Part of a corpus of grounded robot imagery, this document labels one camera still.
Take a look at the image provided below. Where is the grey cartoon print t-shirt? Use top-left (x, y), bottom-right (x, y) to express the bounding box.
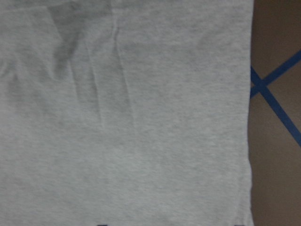
top-left (0, 0), bottom-right (253, 226)

